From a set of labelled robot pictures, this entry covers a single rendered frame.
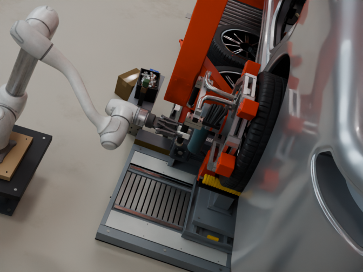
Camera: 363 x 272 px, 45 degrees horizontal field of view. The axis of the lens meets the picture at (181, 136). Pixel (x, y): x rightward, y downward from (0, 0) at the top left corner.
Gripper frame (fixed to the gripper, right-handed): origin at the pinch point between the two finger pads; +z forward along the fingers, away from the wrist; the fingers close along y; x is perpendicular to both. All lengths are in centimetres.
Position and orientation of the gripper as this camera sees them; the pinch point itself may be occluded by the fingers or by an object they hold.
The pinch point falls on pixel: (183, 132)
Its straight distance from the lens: 223.9
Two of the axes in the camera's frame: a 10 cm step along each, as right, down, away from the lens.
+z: 9.4, 3.4, 0.5
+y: -1.9, 6.4, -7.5
